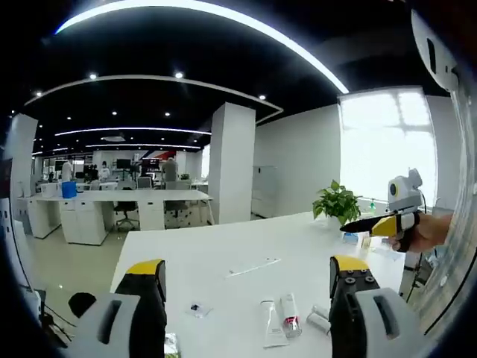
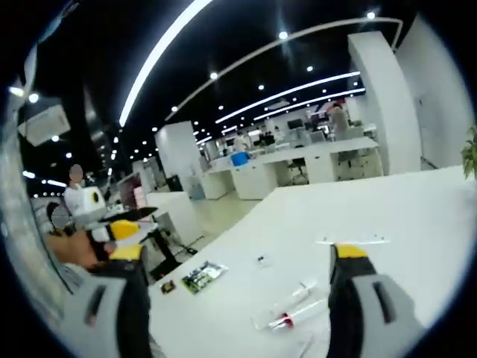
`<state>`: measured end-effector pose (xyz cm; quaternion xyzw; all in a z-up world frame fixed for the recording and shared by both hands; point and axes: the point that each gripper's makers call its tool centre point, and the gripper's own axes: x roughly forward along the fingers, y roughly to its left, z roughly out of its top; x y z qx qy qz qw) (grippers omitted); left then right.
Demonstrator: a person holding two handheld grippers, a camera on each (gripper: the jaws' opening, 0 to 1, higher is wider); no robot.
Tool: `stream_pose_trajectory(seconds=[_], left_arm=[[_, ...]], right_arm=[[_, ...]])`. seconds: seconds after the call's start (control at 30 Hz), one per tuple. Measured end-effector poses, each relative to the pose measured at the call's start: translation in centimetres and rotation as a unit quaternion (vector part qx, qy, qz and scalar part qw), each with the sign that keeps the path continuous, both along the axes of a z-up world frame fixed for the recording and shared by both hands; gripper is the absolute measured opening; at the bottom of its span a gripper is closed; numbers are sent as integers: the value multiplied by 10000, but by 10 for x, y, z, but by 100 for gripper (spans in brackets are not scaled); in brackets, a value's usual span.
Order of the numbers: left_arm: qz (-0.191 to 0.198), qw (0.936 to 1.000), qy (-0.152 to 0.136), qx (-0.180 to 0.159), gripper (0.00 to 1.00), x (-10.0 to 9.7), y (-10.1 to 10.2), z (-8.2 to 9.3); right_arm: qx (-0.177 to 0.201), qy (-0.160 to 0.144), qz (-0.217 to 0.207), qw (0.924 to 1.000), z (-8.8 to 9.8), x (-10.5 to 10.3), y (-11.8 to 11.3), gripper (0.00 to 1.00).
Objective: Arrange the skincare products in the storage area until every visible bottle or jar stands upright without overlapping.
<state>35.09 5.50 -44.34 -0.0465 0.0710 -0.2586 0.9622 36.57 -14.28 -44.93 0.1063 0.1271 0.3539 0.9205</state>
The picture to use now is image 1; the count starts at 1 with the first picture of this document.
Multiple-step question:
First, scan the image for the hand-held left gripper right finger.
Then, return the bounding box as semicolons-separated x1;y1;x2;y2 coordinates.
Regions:
329;255;435;358

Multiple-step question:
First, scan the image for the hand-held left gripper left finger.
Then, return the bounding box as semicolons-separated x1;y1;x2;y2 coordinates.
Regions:
69;259;168;358

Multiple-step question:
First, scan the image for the green black skincare packet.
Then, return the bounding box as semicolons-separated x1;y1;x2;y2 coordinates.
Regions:
163;331;180;355

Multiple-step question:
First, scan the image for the red banded skincare bottle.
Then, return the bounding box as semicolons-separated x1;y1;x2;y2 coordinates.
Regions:
279;293;303;339

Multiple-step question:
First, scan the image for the white skincare tube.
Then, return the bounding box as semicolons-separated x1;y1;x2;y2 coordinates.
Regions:
259;298;288;350

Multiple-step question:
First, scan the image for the white storage box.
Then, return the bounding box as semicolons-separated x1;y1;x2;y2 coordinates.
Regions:
40;182;63;198

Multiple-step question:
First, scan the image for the person's right hand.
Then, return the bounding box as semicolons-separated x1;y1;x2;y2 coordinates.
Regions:
390;213;454;254

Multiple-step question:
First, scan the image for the potted green plant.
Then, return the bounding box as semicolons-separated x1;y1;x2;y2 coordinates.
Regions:
312;179;362;229

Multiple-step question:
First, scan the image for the black round chair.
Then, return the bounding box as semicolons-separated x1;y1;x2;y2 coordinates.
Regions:
68;292;98;318

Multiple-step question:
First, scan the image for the window with white blind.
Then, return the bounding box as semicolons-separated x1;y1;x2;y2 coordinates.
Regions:
338;87;437;210

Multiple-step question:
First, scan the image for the small clear sachet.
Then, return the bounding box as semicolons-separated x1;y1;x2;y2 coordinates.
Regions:
185;301;214;319

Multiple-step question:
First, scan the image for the white cabinet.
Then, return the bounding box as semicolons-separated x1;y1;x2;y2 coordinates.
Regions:
252;165;279;217

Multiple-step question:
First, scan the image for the black office chair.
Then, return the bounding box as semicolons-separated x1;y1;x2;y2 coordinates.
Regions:
113;201;141;231
163;200;190;229

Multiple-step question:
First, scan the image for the long white office desk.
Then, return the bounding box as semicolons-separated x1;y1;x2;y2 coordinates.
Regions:
17;188;214;246

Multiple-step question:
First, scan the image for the white chest device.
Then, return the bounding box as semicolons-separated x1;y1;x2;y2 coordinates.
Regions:
411;7;465;94

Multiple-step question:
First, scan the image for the curved ceiling light strip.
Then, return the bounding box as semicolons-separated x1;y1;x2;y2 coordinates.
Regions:
55;0;350;94

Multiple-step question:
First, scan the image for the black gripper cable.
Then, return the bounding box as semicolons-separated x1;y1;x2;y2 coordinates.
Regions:
405;188;428;301

